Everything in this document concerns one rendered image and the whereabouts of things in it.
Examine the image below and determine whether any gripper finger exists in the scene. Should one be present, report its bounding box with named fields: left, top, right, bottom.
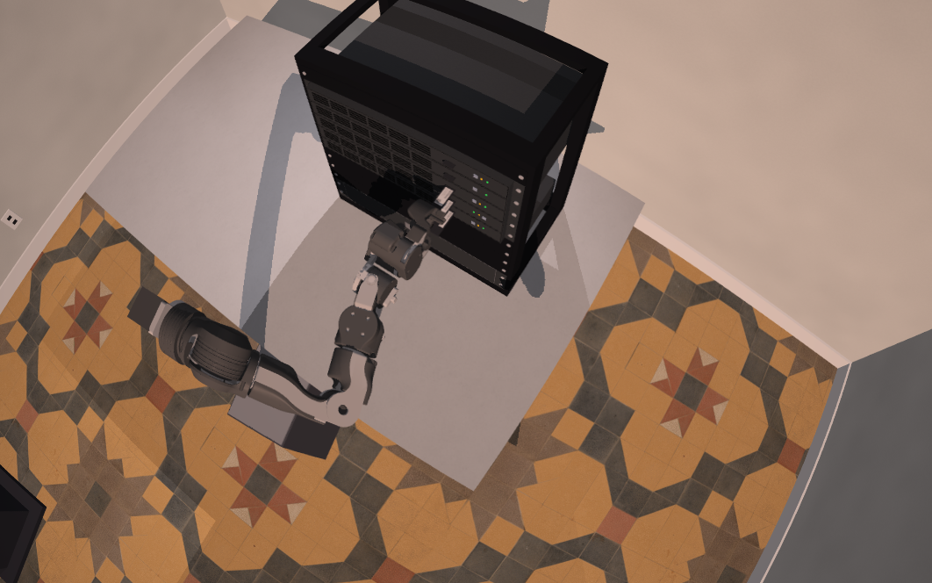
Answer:
left=410, top=214, right=446, bottom=259
left=403, top=199, right=446, bottom=263

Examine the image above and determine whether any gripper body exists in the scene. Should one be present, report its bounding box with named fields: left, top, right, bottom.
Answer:
left=363, top=220, right=423, bottom=280

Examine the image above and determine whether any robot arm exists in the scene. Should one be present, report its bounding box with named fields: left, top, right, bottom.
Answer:
left=148, top=263, right=398, bottom=427

